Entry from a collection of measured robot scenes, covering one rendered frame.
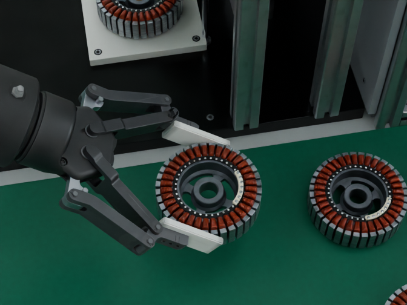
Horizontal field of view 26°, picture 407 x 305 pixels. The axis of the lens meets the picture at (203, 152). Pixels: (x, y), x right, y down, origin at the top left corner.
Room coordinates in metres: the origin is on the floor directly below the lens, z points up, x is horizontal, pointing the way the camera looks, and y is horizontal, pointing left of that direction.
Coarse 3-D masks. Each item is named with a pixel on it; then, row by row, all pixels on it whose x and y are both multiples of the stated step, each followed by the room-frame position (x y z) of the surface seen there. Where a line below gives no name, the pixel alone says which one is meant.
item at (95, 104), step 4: (84, 92) 0.54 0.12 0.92; (84, 96) 0.54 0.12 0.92; (88, 96) 0.54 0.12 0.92; (100, 96) 0.54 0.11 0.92; (84, 100) 0.53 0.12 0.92; (88, 100) 0.53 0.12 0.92; (92, 100) 0.53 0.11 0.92; (96, 100) 0.53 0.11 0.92; (100, 100) 0.53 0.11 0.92; (84, 104) 0.53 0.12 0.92; (88, 104) 0.53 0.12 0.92; (92, 104) 0.53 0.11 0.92; (96, 104) 0.53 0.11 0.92; (100, 104) 0.53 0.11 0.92; (92, 108) 0.53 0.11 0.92; (96, 108) 0.53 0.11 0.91
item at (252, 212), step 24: (168, 168) 0.49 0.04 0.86; (192, 168) 0.50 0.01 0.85; (216, 168) 0.50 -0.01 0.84; (240, 168) 0.49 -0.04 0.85; (168, 192) 0.47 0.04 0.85; (192, 192) 0.48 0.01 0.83; (216, 192) 0.48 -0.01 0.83; (240, 192) 0.46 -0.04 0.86; (168, 216) 0.44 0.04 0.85; (192, 216) 0.44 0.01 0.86; (216, 216) 0.44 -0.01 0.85; (240, 216) 0.44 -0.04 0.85
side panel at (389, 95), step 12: (396, 48) 0.62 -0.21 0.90; (396, 60) 0.62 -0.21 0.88; (396, 72) 0.62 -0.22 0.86; (384, 84) 0.63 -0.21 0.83; (396, 84) 0.62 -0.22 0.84; (384, 96) 0.62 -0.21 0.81; (396, 96) 0.63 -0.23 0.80; (384, 108) 0.62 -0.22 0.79; (396, 108) 0.62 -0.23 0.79; (384, 120) 0.62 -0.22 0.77; (396, 120) 0.62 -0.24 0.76
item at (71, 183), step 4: (68, 176) 0.44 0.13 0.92; (68, 180) 0.44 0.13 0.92; (72, 180) 0.44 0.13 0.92; (76, 180) 0.44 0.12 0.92; (68, 184) 0.43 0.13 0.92; (72, 184) 0.43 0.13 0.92; (76, 184) 0.44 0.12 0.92; (68, 188) 0.43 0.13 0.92; (72, 188) 0.43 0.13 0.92; (76, 188) 0.43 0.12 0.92; (80, 188) 0.43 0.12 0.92; (84, 188) 0.43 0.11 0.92; (64, 196) 0.42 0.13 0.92; (64, 200) 0.42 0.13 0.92; (64, 204) 0.42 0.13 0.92; (68, 204) 0.41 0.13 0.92; (72, 204) 0.41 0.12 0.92; (76, 208) 0.41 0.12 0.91; (80, 208) 0.41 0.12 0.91
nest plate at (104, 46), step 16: (192, 0) 0.80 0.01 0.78; (96, 16) 0.77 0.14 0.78; (192, 16) 0.77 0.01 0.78; (96, 32) 0.74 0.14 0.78; (112, 32) 0.74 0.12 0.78; (176, 32) 0.74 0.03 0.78; (192, 32) 0.74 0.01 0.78; (96, 48) 0.72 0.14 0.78; (112, 48) 0.72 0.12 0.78; (128, 48) 0.72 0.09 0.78; (144, 48) 0.72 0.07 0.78; (160, 48) 0.72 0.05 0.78; (176, 48) 0.72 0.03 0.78; (192, 48) 0.72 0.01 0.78; (96, 64) 0.70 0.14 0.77
